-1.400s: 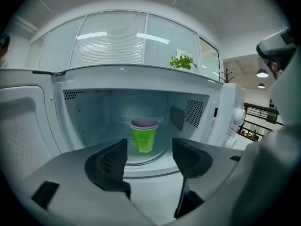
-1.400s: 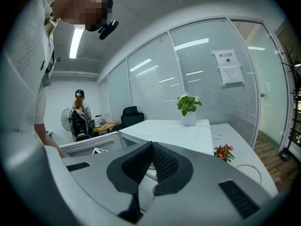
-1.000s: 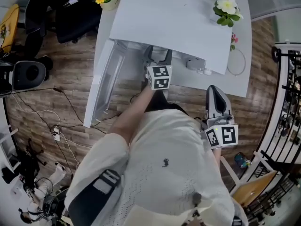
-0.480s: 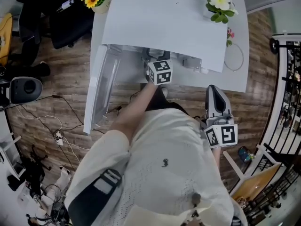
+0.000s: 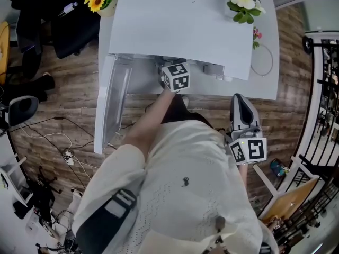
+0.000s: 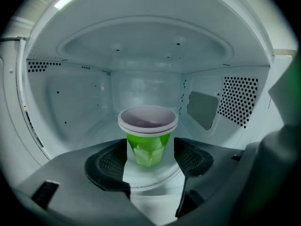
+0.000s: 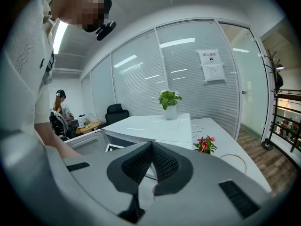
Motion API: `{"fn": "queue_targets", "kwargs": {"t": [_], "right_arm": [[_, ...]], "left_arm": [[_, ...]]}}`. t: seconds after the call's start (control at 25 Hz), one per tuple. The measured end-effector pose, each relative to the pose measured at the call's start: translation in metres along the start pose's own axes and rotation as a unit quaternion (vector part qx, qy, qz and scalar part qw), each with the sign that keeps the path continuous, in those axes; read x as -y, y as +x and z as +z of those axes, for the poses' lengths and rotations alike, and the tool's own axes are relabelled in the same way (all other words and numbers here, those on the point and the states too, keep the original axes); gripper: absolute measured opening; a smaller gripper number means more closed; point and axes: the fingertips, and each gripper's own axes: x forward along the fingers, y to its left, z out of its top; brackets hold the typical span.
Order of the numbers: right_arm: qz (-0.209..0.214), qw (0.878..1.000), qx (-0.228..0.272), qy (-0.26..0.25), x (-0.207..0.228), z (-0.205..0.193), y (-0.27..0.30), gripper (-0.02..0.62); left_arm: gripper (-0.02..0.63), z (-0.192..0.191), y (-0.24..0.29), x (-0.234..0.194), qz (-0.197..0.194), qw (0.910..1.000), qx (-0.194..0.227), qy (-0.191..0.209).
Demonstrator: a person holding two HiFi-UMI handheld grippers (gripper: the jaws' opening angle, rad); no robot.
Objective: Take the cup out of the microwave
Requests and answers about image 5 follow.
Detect person's white shirt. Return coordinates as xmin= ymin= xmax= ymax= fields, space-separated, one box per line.
xmin=71 ymin=120 xmax=279 ymax=254

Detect black boots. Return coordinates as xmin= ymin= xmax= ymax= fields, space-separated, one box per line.
xmin=0 ymin=72 xmax=56 ymax=104

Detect white floor cable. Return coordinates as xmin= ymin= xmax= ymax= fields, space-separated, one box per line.
xmin=20 ymin=127 xmax=92 ymax=178

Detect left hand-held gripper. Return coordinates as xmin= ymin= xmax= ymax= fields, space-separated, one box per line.
xmin=155 ymin=57 xmax=191 ymax=93

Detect black metal rack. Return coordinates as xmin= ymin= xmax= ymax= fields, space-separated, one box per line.
xmin=298 ymin=34 xmax=339 ymax=169

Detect black folded tripod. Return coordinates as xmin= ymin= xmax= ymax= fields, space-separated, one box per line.
xmin=25 ymin=165 xmax=64 ymax=221

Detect black chest strap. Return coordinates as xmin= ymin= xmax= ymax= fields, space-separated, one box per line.
xmin=75 ymin=188 xmax=138 ymax=254

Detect person's right forearm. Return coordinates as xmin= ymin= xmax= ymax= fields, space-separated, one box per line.
xmin=239 ymin=162 xmax=250 ymax=198

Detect colourful printed pouch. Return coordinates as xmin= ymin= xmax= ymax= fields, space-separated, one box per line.
xmin=269 ymin=158 xmax=290 ymax=179

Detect black office chair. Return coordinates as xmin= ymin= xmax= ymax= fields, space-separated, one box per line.
xmin=7 ymin=0 xmax=102 ymax=60

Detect white small shelf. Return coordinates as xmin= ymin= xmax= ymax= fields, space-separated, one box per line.
xmin=0 ymin=156 xmax=34 ymax=208

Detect yellow round seat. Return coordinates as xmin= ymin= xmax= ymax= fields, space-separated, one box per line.
xmin=0 ymin=21 xmax=11 ymax=86

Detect white power strip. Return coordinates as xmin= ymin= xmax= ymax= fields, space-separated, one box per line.
xmin=63 ymin=149 xmax=76 ymax=166

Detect pink flower sprig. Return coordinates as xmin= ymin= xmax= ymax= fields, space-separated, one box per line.
xmin=252 ymin=27 xmax=263 ymax=50

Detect white frame stand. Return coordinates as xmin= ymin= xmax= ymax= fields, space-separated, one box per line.
xmin=252 ymin=156 xmax=320 ymax=201

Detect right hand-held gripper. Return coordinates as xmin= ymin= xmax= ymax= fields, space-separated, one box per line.
xmin=228 ymin=93 xmax=267 ymax=166

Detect black floor cable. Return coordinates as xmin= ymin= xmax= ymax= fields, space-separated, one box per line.
xmin=10 ymin=116 xmax=117 ymax=190

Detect grey shell chair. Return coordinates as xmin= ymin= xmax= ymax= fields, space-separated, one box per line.
xmin=7 ymin=95 xmax=40 ymax=128

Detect person's black trousers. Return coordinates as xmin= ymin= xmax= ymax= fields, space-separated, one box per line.
xmin=160 ymin=95 xmax=216 ymax=130

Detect wooden board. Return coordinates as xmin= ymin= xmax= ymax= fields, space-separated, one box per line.
xmin=260 ymin=178 xmax=320 ymax=223

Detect white looped cable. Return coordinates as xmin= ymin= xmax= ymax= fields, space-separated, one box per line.
xmin=250 ymin=43 xmax=274 ymax=77

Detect person's left forearm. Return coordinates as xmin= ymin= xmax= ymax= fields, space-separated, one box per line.
xmin=123 ymin=87 xmax=177 ymax=157

